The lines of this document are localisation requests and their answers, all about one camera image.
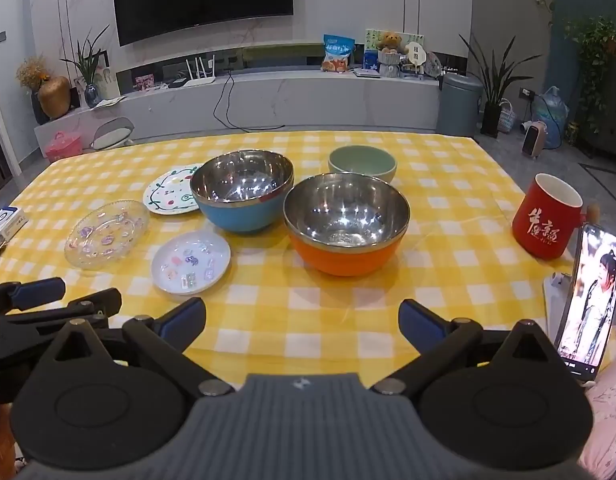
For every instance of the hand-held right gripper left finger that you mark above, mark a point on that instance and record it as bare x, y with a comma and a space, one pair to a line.
180, 319

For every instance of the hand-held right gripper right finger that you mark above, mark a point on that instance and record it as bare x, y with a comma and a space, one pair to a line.
421, 319

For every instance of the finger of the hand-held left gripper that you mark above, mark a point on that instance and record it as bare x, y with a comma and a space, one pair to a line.
95, 302
38, 291

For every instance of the small white sticker plate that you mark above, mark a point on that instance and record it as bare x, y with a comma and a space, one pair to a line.
190, 262

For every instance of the clear glass plate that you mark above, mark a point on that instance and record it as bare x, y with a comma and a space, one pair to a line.
105, 235

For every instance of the orange stainless steel bowl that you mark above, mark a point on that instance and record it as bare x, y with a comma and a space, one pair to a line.
345, 257

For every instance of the blue stainless steel bowl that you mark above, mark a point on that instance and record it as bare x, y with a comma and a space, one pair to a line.
238, 210

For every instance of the white floral plate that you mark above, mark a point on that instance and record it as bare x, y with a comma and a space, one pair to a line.
170, 195

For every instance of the green ceramic bowl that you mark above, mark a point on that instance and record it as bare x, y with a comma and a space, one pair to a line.
363, 160

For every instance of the yellow checked tablecloth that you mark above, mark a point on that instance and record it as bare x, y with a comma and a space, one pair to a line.
457, 270

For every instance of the white and blue box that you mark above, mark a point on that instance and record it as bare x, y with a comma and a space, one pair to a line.
5, 222

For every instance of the white phone stand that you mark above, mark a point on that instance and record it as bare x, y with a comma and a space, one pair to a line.
556, 292

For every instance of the pink basket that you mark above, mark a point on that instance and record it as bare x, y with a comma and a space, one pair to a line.
63, 147

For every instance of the red mug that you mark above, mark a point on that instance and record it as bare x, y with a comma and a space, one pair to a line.
542, 230

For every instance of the round grey stool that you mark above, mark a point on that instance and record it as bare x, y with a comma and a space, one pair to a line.
110, 135

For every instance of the smartphone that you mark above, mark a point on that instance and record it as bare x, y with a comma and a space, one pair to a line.
590, 300

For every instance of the golden vase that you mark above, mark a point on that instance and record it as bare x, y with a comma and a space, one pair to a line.
54, 99

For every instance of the plant in glass vase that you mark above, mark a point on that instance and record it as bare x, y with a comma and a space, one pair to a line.
92, 94

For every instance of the pink patterned clothing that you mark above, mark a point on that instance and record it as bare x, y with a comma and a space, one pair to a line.
607, 410

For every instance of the pink heater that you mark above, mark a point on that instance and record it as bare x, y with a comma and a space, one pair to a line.
534, 141

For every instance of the grey trash can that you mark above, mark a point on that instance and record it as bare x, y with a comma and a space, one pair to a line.
457, 107

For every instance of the plant in black pot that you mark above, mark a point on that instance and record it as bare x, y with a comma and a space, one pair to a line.
491, 115

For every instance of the dried flowers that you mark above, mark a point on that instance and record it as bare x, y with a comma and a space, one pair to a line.
32, 72

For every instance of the woven basket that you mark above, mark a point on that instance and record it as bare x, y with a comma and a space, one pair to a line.
507, 117

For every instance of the black set-top box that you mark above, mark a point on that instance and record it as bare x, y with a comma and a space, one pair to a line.
178, 83

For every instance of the white marble television cabinet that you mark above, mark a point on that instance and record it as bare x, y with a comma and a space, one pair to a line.
313, 105

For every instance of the white router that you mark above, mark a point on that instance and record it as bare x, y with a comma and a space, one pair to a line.
202, 79

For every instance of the blue water jug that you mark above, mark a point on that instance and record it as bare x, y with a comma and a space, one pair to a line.
550, 115

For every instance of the small blue box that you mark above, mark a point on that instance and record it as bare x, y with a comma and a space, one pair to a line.
370, 61

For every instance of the white paddle fan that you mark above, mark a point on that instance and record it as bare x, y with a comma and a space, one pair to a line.
415, 55

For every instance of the dark grey cabinet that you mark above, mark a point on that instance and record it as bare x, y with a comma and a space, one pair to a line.
610, 125

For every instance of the brown teddy bear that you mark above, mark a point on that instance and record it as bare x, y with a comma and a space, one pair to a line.
389, 47

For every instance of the blue snack bag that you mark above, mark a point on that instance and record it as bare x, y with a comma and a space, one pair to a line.
337, 55

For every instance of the green picture board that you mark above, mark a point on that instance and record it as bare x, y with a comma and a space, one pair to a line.
372, 37

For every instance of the hanging vine plant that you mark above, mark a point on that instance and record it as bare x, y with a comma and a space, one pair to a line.
595, 50

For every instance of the white picture frame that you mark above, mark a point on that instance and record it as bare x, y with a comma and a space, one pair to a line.
107, 82

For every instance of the pink picture frame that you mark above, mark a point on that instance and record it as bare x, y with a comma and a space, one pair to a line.
144, 81

